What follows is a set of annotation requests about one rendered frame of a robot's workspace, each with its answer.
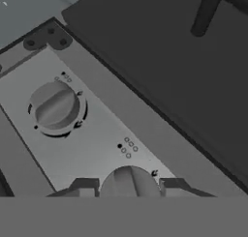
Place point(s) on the grey stove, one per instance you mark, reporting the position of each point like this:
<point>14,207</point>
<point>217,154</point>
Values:
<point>97,131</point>

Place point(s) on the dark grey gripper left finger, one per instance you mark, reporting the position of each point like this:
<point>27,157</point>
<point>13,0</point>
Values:
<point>84,186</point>

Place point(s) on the dark grey oven door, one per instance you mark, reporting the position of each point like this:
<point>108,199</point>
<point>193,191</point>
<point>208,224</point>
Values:
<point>180,63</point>

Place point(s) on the grey stove knob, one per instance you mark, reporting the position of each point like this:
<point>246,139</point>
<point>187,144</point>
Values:
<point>129,182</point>
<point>55,106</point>

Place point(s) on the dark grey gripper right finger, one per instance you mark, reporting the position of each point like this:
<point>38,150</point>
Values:
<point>172,186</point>

